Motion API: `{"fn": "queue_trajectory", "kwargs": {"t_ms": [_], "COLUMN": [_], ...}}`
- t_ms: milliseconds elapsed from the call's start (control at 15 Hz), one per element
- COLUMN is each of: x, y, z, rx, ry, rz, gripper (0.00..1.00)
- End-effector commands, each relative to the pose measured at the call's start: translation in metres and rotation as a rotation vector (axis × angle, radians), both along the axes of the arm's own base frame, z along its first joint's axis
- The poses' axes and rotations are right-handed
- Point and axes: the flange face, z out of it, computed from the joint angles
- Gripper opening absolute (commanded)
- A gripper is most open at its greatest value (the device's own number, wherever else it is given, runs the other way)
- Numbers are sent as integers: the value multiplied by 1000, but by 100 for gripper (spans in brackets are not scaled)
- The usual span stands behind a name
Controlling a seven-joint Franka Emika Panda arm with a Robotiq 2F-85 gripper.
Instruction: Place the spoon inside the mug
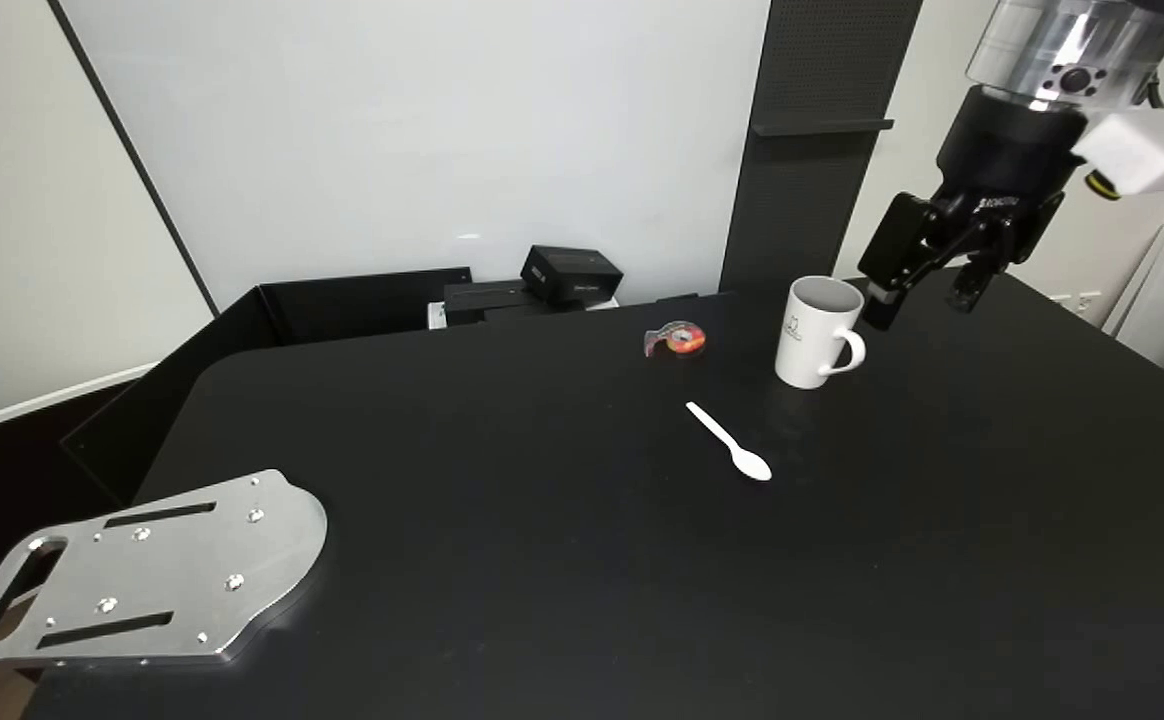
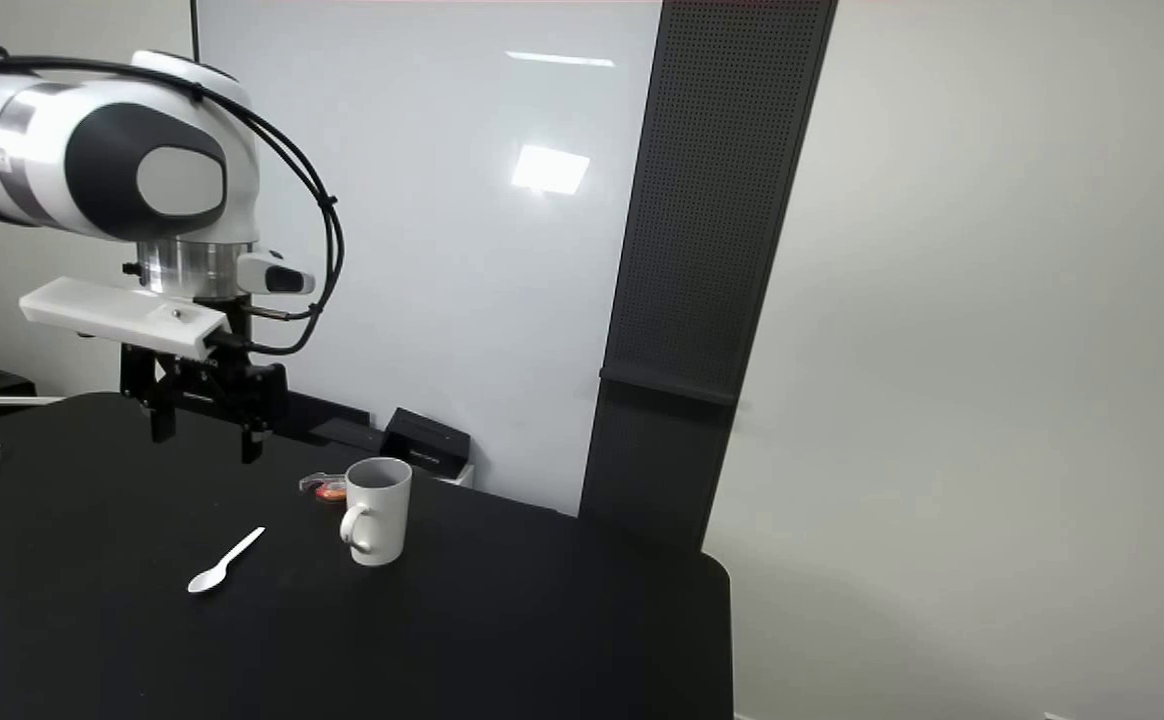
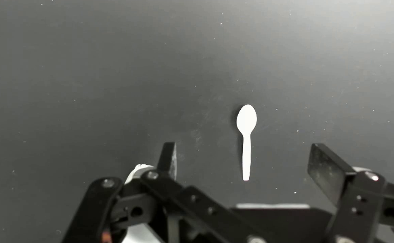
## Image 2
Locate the orange tape roll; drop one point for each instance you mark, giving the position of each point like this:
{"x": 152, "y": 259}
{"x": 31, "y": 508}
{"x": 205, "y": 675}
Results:
{"x": 328, "y": 493}

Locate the white ceramic mug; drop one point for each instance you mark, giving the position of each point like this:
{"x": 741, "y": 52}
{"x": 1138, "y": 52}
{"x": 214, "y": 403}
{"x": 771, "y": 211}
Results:
{"x": 378, "y": 513}

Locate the small black box device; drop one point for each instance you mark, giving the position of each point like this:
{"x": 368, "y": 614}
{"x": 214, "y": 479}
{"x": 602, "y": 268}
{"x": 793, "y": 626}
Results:
{"x": 427, "y": 443}

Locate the white whiteboard panel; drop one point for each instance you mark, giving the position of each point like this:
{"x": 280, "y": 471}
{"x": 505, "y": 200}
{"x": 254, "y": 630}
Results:
{"x": 473, "y": 266}

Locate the dark grey pillar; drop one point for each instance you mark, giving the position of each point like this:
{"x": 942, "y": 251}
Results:
{"x": 687, "y": 266}

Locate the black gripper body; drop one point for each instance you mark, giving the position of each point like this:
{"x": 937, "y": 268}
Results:
{"x": 214, "y": 374}

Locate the white plastic spoon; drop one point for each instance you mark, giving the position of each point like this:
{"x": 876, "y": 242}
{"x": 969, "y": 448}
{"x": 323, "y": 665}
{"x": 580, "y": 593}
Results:
{"x": 214, "y": 572}

